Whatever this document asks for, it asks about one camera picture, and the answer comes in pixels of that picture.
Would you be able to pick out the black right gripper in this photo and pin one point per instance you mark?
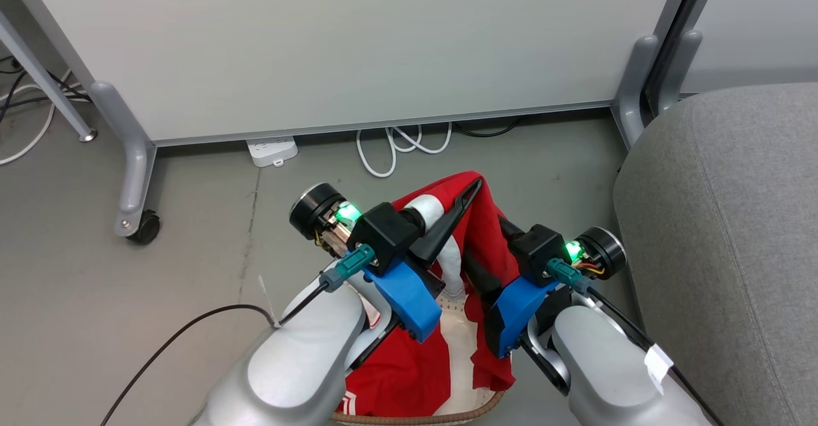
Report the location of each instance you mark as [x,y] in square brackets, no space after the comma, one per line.
[537,250]

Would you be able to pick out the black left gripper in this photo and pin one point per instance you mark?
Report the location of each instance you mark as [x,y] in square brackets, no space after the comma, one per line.
[383,234]

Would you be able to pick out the red and white garment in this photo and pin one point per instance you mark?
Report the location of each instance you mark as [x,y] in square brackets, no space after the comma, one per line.
[396,381]

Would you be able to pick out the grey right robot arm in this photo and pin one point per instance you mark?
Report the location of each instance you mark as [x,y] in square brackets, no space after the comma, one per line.
[601,368]

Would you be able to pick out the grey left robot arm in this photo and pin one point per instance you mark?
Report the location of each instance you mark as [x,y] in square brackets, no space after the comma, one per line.
[300,362]

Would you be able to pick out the wicker laundry basket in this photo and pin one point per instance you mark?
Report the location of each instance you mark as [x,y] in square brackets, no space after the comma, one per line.
[415,421]

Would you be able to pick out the white power strip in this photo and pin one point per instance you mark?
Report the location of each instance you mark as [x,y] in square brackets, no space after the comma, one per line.
[271,150]

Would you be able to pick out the white zip tie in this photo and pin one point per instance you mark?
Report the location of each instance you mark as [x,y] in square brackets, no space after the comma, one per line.
[268,304]

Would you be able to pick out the large white partition panel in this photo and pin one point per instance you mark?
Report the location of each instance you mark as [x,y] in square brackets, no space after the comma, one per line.
[351,43]

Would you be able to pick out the grey fabric sofa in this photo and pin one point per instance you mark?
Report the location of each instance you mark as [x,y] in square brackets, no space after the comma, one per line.
[735,253]

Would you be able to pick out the black caster wheel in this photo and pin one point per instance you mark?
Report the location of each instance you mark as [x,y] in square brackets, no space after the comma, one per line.
[147,228]

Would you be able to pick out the grey partition foot with caster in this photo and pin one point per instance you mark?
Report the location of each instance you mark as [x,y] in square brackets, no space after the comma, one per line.
[135,170]

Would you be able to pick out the small white partition panel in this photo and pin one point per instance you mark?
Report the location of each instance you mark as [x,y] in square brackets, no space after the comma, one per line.
[767,23]

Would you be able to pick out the grey metal table leg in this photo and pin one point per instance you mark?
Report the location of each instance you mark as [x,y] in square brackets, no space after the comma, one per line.
[45,75]

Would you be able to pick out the blue right wrist camera box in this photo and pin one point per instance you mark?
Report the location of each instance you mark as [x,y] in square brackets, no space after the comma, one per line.
[517,314]

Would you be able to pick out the blue wrist camera box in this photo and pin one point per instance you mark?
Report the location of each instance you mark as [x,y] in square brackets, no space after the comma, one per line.
[406,298]
[517,314]

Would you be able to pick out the blue left wrist camera box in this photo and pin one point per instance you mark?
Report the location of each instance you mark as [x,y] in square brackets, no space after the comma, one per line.
[406,298]

